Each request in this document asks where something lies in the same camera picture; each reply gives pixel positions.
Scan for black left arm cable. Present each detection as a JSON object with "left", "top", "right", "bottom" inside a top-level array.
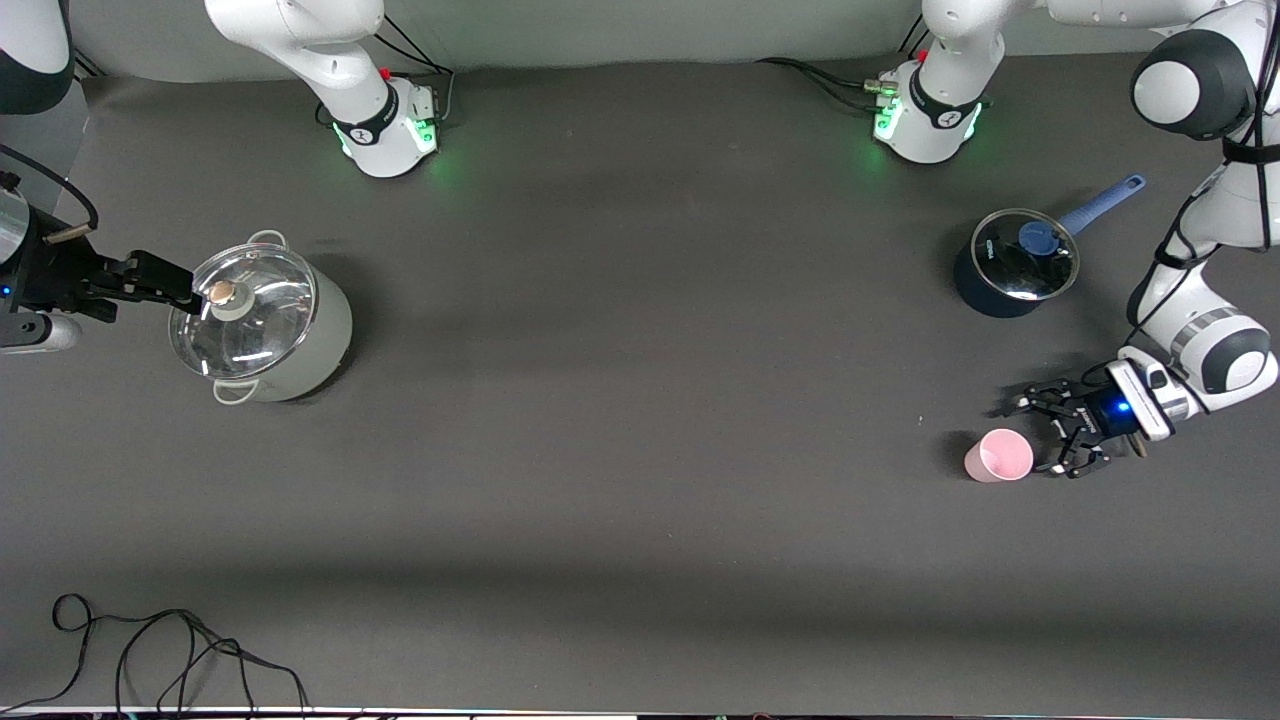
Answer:
[{"left": 1125, "top": 0, "right": 1280, "bottom": 391}]

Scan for pink plastic cup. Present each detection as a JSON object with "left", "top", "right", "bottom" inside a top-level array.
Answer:
[{"left": 964, "top": 428, "right": 1035, "bottom": 484}]

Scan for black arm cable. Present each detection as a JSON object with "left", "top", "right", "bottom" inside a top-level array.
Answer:
[
  {"left": 1125, "top": 0, "right": 1280, "bottom": 391},
  {"left": 0, "top": 145, "right": 99, "bottom": 233}
]

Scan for dark blue saucepan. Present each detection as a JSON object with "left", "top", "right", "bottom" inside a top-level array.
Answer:
[{"left": 953, "top": 174, "right": 1147, "bottom": 319}]

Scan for glass lid with blue knob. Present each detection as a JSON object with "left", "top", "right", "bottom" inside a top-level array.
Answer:
[{"left": 972, "top": 208, "right": 1081, "bottom": 302}]

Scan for grey-green two-handled pot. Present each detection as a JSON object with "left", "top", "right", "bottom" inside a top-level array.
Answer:
[{"left": 170, "top": 230, "right": 353, "bottom": 406}]

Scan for black left base cable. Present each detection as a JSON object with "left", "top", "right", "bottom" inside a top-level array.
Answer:
[{"left": 755, "top": 57, "right": 891, "bottom": 113}]

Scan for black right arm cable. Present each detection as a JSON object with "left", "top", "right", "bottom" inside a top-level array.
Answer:
[{"left": 0, "top": 145, "right": 99, "bottom": 233}]

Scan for black right base cables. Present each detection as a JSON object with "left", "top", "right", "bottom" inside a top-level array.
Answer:
[{"left": 315, "top": 15, "right": 458, "bottom": 129}]

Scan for dark grey table cover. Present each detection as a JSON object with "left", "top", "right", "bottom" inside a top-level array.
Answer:
[{"left": 0, "top": 40, "right": 1280, "bottom": 713}]

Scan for glass lid with brass knob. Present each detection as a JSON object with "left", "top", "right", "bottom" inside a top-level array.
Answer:
[{"left": 168, "top": 243, "right": 319, "bottom": 381}]

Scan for thin black loose cable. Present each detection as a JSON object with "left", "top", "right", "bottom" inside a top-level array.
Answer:
[{"left": 0, "top": 594, "right": 311, "bottom": 716}]

